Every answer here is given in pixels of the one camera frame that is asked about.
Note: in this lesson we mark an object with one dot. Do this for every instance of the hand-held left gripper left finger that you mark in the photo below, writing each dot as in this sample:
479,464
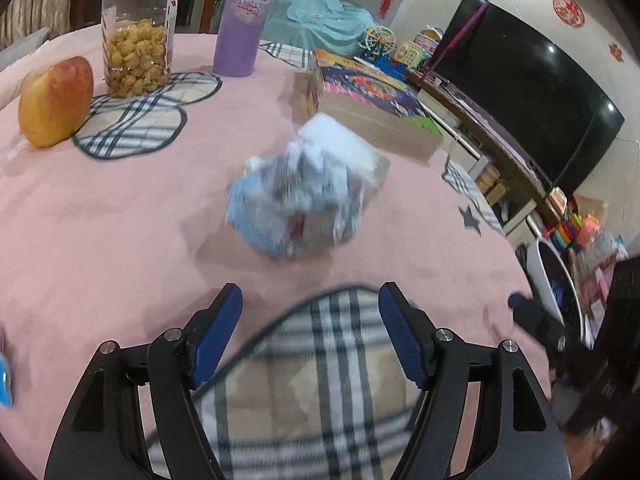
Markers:
220,330

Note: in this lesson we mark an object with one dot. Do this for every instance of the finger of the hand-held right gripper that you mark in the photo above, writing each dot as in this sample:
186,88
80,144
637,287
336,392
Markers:
537,322

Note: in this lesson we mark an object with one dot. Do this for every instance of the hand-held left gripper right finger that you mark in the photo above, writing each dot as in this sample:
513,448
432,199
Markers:
400,330

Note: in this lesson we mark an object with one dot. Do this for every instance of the round black white-rimmed bin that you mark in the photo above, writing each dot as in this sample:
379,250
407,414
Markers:
545,270

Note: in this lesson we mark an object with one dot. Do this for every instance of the silver blue wrapper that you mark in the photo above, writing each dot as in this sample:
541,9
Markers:
300,195

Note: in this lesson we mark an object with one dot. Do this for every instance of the pink plaid-patch blanket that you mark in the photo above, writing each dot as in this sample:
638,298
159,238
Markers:
125,235

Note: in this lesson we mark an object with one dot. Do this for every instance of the white television stand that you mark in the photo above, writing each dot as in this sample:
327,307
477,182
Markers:
480,125

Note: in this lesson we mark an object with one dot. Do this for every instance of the blue plastic item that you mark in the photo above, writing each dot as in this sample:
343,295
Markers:
5,375

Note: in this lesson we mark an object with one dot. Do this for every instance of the black flat television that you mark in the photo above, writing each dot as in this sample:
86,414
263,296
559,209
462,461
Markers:
525,95

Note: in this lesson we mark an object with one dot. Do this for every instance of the colourful printed cardboard box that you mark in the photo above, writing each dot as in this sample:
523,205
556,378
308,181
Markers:
380,95

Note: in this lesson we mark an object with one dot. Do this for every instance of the blue toy blocks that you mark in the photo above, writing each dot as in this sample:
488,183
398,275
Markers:
390,64

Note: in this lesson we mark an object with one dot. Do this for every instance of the colourful toy house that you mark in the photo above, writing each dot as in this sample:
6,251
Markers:
410,54

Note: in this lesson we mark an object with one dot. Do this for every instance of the red yellow apple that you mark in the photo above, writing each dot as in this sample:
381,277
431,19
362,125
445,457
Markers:
55,102

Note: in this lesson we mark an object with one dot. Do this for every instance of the clear popcorn jar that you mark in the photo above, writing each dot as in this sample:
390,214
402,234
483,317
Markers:
135,55

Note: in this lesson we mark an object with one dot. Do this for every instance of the toy ferris wheel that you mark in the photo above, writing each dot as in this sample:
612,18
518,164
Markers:
379,42

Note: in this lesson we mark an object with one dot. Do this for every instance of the pink stick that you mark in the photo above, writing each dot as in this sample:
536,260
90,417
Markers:
457,40

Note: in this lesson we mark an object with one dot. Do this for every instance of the purple tumbler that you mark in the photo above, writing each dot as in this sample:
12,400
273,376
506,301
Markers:
240,25

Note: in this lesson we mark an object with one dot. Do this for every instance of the teal cover cloth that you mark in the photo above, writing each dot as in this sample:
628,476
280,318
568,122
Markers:
310,10

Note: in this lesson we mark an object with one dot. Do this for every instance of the beige patterned curtain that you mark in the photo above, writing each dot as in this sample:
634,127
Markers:
30,0

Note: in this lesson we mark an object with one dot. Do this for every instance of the small red wall sticker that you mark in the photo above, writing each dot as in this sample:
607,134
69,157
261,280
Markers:
617,51

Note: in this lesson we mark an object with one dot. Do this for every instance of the round red wall sticker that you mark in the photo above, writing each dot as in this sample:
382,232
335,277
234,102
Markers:
568,10

